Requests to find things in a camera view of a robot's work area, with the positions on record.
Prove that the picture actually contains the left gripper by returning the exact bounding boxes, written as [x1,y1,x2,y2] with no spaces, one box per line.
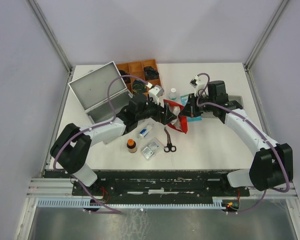
[136,95,177,126]

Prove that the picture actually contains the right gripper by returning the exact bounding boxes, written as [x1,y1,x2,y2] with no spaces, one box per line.
[178,92,215,118]

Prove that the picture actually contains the red first aid pouch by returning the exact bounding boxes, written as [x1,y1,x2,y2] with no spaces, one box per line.
[163,99,188,134]

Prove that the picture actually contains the grey plastic divider tray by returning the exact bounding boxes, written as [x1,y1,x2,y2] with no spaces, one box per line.
[201,94,245,120]

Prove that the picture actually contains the bag of bandage packets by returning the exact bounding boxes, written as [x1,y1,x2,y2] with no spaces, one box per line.
[169,105,181,128]

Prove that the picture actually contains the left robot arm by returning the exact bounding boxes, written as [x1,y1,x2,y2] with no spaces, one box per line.
[50,93,178,195]

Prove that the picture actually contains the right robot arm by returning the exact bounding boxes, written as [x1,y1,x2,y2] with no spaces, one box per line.
[180,78,293,196]

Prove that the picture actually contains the blue cotton swab bag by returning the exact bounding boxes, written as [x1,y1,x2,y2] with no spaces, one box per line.
[180,94,202,122]

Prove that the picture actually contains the clear bottle white cap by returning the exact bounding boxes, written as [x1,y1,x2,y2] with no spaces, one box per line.
[168,88,178,101]

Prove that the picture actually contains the white blue bandage roll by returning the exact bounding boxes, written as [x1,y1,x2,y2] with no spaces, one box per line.
[137,123,154,139]

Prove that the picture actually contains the alcohol wipe packets bag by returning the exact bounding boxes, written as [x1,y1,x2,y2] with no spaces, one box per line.
[141,137,163,161]

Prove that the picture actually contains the brown bottle orange cap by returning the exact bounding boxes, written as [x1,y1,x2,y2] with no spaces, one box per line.
[126,138,138,153]

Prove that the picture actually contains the wooden compartment tray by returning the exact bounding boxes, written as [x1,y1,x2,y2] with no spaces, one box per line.
[116,59,162,97]

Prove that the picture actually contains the grey metal first aid box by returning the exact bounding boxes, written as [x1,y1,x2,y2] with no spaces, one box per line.
[68,61,136,146]

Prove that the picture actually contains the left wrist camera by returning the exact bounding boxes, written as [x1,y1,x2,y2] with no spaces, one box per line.
[146,82,164,106]

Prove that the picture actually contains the black handled bandage scissors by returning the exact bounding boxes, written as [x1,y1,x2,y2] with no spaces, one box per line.
[163,127,177,153]

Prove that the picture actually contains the black strap bundle front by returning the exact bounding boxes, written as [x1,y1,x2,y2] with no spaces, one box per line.
[131,78,147,95]

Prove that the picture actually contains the black strap bundle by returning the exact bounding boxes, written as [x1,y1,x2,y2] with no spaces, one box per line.
[131,78,147,95]
[118,70,132,85]
[142,65,160,81]

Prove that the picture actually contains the black strap bundle right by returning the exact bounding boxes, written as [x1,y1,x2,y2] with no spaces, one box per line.
[142,65,160,81]

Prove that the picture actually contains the black strap bundle left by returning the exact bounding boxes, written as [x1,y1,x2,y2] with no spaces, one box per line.
[118,70,132,85]

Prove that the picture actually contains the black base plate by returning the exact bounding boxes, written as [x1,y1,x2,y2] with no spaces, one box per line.
[43,169,251,203]

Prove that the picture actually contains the white slotted cable duct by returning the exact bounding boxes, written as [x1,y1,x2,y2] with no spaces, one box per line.
[37,197,226,210]

